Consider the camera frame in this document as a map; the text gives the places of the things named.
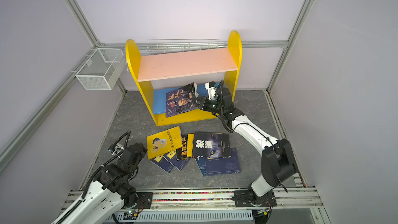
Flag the purple old man book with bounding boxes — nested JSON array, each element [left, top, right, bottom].
[[165, 83, 199, 118]]

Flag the yellow cartoon boy book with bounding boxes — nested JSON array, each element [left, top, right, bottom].
[[147, 126, 182, 160]]

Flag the black wolf eye book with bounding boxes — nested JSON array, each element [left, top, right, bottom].
[[192, 132, 231, 159]]

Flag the black yellow title book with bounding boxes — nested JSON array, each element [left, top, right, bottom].
[[176, 134, 188, 161]]

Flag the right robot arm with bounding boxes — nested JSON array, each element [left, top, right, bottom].
[[192, 84, 298, 206]]

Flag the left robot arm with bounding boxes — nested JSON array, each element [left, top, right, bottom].
[[53, 143, 152, 224]]

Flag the navy book far left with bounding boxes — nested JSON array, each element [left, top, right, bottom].
[[150, 156, 174, 173]]

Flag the yellow bookshelf pink blue shelves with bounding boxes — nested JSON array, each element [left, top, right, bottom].
[[125, 31, 243, 126]]

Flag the navy book under right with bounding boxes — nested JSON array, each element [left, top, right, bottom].
[[195, 157, 207, 177]]

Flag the navy book large right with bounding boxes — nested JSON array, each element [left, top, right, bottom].
[[205, 148, 241, 176]]

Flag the white mesh box basket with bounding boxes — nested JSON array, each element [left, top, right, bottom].
[[75, 48, 125, 91]]

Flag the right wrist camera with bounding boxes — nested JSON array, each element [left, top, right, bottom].
[[205, 82, 217, 100]]

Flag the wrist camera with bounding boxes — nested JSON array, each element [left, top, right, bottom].
[[205, 82, 217, 100], [108, 145, 118, 155]]

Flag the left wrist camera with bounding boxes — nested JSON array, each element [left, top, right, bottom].
[[108, 145, 118, 155]]

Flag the white vented cable duct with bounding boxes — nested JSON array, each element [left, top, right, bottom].
[[115, 210, 254, 224]]

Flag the white wire rack basket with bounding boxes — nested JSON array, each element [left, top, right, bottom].
[[135, 39, 223, 56]]

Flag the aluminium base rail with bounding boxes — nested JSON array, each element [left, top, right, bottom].
[[61, 188, 324, 216]]

